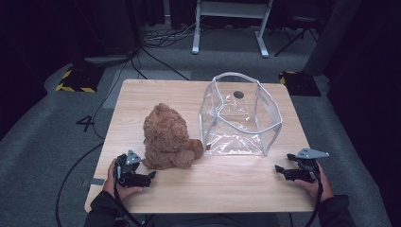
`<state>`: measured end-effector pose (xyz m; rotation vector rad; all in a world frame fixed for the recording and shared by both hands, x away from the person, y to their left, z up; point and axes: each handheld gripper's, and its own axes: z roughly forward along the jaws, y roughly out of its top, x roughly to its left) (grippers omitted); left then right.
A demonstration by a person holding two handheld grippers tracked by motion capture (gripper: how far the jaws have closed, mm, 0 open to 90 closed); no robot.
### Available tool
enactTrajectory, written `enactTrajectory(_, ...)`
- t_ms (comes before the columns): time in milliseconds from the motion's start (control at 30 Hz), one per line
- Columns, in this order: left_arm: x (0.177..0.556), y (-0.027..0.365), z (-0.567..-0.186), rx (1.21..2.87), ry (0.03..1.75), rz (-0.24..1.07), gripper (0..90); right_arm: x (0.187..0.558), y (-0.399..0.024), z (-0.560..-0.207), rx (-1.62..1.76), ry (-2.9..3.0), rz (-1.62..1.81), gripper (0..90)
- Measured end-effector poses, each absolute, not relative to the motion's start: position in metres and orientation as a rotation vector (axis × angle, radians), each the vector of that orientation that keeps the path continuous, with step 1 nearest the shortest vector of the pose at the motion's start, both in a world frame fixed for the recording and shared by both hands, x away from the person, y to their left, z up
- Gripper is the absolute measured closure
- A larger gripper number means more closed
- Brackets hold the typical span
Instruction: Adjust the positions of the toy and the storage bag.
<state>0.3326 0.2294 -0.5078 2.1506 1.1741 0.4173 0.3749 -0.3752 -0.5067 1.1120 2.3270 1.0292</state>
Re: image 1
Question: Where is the long black floor cable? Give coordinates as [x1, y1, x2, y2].
[55, 51, 141, 227]

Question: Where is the person's right hand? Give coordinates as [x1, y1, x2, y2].
[294, 163, 335, 203]

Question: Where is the left hand-held gripper black cable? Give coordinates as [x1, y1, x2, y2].
[113, 181, 144, 227]

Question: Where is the clear plastic bag white trim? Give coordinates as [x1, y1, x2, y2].
[198, 71, 284, 157]

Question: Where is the person's left hand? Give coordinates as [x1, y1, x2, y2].
[102, 158, 145, 201]

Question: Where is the white metal desk frame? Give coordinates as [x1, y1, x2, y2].
[191, 0, 274, 59]

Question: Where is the black yellow striped base plate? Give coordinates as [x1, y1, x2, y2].
[55, 64, 105, 94]
[278, 70, 323, 97]

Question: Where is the person's dark clothed torso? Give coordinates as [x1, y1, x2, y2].
[145, 213, 281, 227]

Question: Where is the grey leaning panel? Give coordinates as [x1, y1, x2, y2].
[302, 0, 363, 77]

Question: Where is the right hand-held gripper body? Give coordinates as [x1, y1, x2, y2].
[287, 148, 330, 184]

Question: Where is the bundle of floor cables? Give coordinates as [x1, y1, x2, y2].
[143, 15, 206, 49]

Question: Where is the brown teddy bear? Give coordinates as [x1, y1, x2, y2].
[142, 102, 205, 170]

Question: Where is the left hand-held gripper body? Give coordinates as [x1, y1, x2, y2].
[113, 149, 151, 189]

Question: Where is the right hand-held gripper black cable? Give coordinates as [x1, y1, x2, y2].
[304, 171, 324, 227]

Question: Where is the black tripod stand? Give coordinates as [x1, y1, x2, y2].
[269, 15, 320, 59]

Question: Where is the straight black floor cable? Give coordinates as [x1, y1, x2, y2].
[141, 46, 191, 81]

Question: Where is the hand-held gripper black cable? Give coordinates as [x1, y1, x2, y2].
[113, 181, 144, 227]
[304, 171, 324, 227]

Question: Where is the grey tape piece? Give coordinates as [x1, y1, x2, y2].
[82, 178, 106, 187]

